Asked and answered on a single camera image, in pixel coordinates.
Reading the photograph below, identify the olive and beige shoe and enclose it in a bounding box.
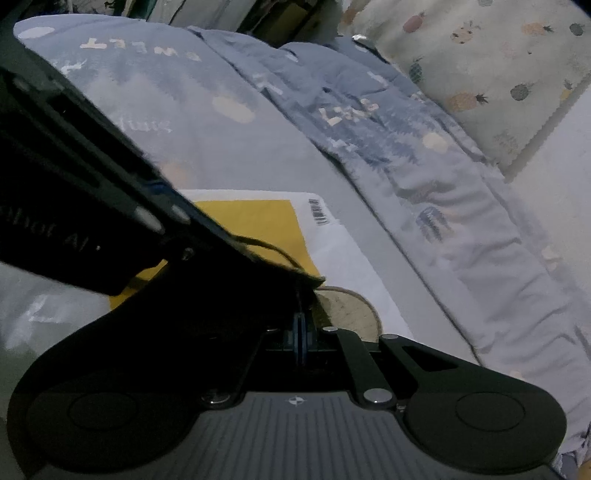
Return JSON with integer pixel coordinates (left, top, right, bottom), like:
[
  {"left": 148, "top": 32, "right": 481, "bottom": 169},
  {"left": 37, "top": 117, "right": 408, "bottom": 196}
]
[{"left": 259, "top": 272, "right": 382, "bottom": 352}]

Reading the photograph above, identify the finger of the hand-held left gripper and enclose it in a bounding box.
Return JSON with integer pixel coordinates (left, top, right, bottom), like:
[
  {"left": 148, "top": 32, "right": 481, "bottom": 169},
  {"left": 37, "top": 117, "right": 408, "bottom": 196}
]
[{"left": 134, "top": 178, "right": 326, "bottom": 289}]

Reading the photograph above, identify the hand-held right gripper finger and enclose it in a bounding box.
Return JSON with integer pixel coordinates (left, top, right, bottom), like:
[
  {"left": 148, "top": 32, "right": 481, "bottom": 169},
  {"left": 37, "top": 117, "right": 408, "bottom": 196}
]
[
  {"left": 302, "top": 316, "right": 467, "bottom": 409},
  {"left": 198, "top": 315, "right": 301, "bottom": 409}
]

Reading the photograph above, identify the white and yellow mailing bag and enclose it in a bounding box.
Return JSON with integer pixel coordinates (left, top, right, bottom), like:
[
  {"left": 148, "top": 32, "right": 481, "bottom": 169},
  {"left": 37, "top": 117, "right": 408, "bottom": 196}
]
[{"left": 108, "top": 188, "right": 414, "bottom": 343}]

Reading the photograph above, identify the grey-blue printed bed sheet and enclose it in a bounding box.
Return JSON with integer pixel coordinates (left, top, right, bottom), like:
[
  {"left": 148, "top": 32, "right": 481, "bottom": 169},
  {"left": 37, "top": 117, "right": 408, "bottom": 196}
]
[{"left": 0, "top": 18, "right": 481, "bottom": 370}]

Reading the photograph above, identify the blue printed duvet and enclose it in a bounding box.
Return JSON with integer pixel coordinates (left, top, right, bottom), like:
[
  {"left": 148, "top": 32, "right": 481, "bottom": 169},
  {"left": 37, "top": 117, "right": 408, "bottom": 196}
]
[{"left": 188, "top": 25, "right": 591, "bottom": 457}]

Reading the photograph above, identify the pineapple print cloth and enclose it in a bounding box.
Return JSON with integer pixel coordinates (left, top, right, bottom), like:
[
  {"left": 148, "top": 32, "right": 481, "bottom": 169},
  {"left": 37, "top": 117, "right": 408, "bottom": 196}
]
[{"left": 337, "top": 0, "right": 591, "bottom": 171}]

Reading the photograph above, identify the cardboard box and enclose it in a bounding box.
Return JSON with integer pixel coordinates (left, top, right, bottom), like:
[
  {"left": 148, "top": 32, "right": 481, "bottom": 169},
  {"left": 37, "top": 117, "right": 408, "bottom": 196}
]
[{"left": 271, "top": 0, "right": 325, "bottom": 34}]

